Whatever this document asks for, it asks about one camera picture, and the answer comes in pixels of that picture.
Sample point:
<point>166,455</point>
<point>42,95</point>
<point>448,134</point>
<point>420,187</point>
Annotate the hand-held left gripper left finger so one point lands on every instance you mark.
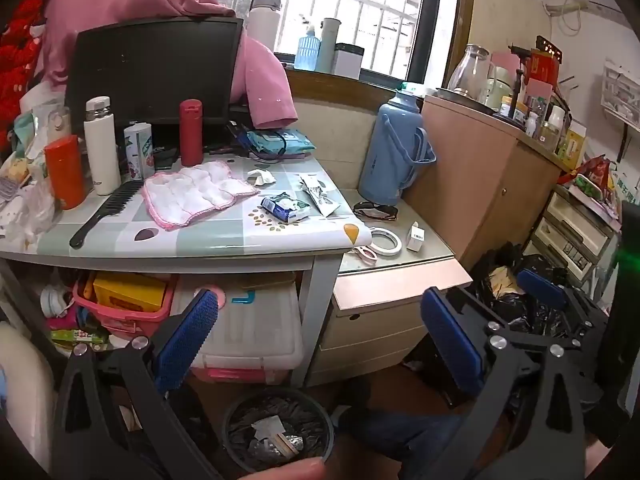
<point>187,340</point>

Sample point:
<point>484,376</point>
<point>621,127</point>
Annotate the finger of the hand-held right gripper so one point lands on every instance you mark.
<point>542,287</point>

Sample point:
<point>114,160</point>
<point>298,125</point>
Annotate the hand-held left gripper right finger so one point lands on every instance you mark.
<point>452,340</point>

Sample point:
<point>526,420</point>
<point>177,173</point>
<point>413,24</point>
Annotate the small white box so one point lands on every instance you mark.
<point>415,237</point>

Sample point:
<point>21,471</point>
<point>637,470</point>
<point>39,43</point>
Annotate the black trash bin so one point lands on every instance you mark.
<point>240,440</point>

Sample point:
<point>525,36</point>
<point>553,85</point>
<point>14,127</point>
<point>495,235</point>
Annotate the pink card strip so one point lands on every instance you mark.
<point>367,256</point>

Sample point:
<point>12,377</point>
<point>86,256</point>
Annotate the white cloth with pink edge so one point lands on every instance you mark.
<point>190,192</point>

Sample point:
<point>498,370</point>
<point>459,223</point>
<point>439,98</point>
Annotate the silver wrapper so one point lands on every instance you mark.
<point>320,197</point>

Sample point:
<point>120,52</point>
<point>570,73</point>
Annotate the person's left hand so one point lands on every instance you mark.
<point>290,471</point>

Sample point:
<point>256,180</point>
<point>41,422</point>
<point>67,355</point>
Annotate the black plastic bag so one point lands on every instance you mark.
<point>505,305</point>

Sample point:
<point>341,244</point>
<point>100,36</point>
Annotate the white plastic drawer unit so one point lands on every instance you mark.
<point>565,240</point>

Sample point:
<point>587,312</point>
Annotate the pink translucent storage box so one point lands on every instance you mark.
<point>250,330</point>

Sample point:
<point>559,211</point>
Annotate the pink plastic basket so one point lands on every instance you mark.
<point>125,317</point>

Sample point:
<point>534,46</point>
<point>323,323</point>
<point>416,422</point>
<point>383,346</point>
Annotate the yellow cardboard box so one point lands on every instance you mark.
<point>130,292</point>

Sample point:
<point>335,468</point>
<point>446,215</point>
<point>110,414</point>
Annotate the beige nightstand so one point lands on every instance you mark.
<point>370,330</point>

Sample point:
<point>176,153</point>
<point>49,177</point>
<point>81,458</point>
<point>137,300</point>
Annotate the person's leg in jeans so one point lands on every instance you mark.
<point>415,440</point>

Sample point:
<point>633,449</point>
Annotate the white tape roll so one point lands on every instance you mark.
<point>395,250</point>

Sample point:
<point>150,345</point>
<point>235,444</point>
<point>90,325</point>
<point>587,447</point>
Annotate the green packet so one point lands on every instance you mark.
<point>77,339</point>

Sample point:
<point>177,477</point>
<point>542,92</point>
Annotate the pile of snack packets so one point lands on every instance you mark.
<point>592,187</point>

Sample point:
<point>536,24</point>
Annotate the patterned table cover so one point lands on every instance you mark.
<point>225,230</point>

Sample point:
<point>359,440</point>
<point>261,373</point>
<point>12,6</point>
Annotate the white paper scrap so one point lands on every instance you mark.
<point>267,429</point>

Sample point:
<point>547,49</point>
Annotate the wooden cabinet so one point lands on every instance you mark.
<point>475,175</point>

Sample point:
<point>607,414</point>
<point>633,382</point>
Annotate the white round container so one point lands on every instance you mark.
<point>54,300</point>

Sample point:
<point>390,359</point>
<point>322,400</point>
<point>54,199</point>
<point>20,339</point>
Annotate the yellow box with window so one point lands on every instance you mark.
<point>572,145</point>

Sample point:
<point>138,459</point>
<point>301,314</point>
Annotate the black sunglasses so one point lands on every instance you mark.
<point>375,210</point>

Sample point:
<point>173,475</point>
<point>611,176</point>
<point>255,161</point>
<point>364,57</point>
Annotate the black comb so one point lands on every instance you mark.
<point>107,210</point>

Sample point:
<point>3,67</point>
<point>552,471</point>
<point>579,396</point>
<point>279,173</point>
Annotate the blue tissue packet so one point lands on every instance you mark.
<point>285,207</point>

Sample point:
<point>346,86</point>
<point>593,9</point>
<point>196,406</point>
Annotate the cluster of small bottles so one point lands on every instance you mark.
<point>537,122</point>

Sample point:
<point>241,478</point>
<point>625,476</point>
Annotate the white plastic container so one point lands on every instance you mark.
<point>25,400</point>

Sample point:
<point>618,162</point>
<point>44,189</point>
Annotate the crumpled white paper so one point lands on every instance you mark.
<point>260,177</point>

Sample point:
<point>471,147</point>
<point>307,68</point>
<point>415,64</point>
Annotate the white printed canister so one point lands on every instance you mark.
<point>137,155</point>

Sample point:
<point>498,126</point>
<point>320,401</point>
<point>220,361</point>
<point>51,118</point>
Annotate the blue thermos jug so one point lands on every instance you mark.
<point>390,155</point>

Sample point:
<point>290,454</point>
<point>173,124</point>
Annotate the white plastic bag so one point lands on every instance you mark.
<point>27,215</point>

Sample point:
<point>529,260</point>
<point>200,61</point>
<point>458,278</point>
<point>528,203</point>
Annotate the white thermos bottle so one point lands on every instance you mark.
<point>102,155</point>

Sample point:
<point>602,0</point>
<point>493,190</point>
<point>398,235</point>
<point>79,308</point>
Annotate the pale green kettle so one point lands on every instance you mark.
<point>497,87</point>

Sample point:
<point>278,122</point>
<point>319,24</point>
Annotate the red thermos bottle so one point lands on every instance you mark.
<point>191,135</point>

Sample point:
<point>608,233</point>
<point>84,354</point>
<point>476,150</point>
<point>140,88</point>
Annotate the orange canister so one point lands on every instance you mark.
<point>65,175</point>

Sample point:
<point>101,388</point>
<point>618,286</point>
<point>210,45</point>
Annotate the blue wet wipes pack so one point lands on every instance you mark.
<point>270,142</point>

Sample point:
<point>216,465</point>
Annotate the red box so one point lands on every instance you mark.
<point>544,67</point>

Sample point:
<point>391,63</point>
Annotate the clear glass jar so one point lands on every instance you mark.
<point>467,72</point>

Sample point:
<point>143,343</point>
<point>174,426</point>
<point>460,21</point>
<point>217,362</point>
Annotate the black computer monitor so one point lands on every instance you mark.
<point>150,70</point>

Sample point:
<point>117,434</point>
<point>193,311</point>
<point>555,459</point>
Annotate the white box with dark lid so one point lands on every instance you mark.
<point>347,62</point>

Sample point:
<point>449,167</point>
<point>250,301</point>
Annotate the blue spray bottle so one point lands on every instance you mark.
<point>306,52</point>

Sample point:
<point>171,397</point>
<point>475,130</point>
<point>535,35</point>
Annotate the pale green tumbler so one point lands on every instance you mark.
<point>327,45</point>

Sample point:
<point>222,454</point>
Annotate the large white water bottle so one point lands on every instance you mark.
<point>262,25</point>

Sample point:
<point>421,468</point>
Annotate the window with metal bars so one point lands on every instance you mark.
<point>375,10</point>

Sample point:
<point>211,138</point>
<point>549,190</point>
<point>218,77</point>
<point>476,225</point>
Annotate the red patterned cloth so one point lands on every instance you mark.
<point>20,60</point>

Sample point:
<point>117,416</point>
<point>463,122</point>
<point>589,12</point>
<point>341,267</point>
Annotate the grey desk frame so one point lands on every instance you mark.
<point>320,310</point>

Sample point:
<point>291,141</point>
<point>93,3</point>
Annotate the white wall shelf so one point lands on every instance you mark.
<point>622,95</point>

